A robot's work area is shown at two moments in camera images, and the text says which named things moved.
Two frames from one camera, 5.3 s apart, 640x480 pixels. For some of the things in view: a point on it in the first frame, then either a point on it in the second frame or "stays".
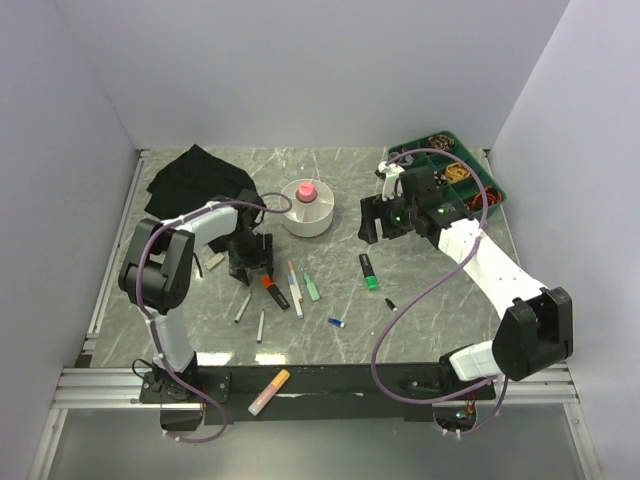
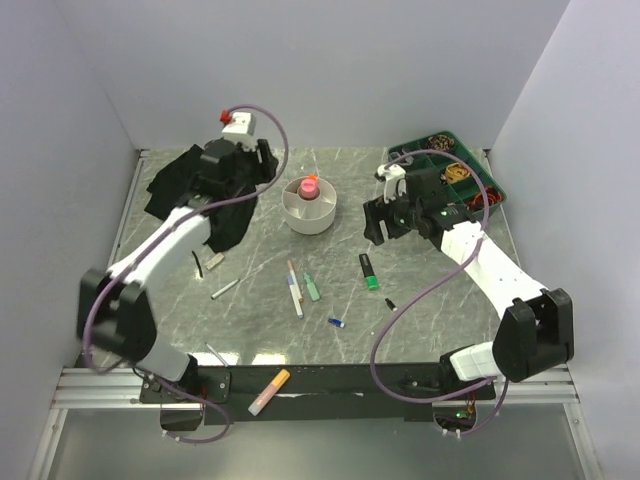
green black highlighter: x=368 y=272 stays
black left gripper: x=262 y=259 → x=265 y=170
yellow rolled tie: x=456 y=172 stays
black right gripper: x=376 y=207 stays
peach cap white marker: x=295 y=292 stays
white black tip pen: x=243 y=307 → x=229 y=286
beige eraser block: x=217 y=259 stays
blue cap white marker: x=295 y=294 stays
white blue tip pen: x=260 y=326 → x=219 y=357
